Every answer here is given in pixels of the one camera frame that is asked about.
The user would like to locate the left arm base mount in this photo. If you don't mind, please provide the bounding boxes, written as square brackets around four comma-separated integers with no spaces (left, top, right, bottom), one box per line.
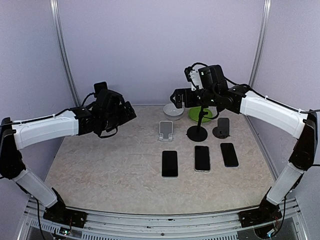
[43,187,88,229]

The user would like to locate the left aluminium corner post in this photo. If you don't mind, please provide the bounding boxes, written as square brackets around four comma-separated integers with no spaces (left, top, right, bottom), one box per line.
[50,0,81,107]

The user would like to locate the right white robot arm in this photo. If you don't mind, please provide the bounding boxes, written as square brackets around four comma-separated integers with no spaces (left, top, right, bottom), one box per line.
[170,84,318,222]

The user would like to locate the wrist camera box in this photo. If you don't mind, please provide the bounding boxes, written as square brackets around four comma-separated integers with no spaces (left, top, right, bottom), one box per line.
[96,89,125,113]
[198,64,226,89]

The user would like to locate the low black round stand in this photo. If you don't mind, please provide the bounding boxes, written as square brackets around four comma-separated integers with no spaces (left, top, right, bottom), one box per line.
[212,117,230,139]

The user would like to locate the right aluminium corner post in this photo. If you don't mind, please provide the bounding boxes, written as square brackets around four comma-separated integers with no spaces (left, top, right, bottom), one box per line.
[249,0,272,87]

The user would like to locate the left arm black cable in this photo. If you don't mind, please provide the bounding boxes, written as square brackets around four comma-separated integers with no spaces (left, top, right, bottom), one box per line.
[9,93,120,140]

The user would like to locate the white bowl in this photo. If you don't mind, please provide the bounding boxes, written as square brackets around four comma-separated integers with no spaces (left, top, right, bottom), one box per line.
[163,103,184,121]

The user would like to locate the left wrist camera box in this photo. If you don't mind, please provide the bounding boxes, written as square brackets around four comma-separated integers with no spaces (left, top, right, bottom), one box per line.
[96,89,125,113]

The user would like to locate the white folding phone stand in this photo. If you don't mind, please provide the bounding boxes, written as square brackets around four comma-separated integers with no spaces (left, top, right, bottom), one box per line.
[158,120,174,142]

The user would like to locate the green plate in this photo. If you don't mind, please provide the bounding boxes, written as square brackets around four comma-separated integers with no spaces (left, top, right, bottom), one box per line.
[188,106,214,123]

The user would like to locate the front aluminium rail frame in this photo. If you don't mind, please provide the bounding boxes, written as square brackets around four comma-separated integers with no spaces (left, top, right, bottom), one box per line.
[16,197,309,240]

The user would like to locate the blue-edged black phone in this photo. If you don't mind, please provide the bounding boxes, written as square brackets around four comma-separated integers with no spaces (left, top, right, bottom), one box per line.
[220,143,239,168]

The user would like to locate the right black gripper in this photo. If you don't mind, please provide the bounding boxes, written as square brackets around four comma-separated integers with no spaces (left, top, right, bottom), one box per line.
[170,86,219,108]

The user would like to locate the aluminium corner post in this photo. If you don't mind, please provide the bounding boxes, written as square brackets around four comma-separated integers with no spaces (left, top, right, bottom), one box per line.
[50,0,81,107]
[249,0,272,87]

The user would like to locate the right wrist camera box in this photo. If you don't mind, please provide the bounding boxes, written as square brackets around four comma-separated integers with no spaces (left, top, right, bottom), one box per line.
[198,64,226,89]

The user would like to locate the tall black pole stand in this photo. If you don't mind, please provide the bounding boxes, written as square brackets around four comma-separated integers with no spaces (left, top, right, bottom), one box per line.
[186,106,208,142]

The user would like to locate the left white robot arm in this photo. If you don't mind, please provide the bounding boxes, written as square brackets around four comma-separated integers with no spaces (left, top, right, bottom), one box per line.
[0,101,136,223]

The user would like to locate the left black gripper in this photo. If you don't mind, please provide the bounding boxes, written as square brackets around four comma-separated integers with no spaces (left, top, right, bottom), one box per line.
[100,100,136,132]

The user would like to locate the clear-cased phone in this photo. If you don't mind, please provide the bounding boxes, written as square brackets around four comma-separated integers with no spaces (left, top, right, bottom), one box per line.
[194,145,211,172]

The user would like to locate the small black phone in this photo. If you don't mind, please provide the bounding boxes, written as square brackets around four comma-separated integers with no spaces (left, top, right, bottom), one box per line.
[161,150,178,178]

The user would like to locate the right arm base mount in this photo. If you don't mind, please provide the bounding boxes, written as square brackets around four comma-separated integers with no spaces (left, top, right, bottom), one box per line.
[238,196,282,228]

